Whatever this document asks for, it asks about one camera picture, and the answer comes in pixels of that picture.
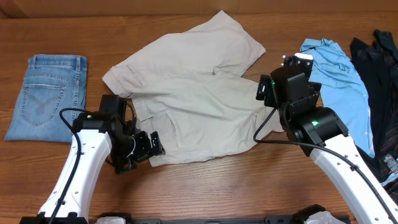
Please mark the beige cotton shorts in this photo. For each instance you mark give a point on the beige cotton shorts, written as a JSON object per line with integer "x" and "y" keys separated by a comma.
{"x": 189, "y": 88}

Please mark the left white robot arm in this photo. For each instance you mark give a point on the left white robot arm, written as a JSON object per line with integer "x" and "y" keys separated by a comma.
{"x": 96, "y": 137}

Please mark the light blue shirt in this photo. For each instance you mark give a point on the light blue shirt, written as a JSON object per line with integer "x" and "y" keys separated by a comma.
{"x": 342, "y": 89}

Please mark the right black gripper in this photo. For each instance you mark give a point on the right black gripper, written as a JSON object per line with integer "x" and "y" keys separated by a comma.
{"x": 316, "y": 87}

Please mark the black aluminium frame rail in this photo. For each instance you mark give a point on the black aluminium frame rail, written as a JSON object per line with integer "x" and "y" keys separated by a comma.
{"x": 297, "y": 217}

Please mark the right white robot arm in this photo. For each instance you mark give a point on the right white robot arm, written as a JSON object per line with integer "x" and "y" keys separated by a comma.
{"x": 323, "y": 137}

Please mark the dark navy garment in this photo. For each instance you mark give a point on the dark navy garment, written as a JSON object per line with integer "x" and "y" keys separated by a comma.
{"x": 377, "y": 68}

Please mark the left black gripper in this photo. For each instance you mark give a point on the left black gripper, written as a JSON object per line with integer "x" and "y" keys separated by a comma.
{"x": 145, "y": 149}

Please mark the folded light blue jeans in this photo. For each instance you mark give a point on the folded light blue jeans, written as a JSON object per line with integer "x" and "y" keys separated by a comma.
{"x": 51, "y": 83}

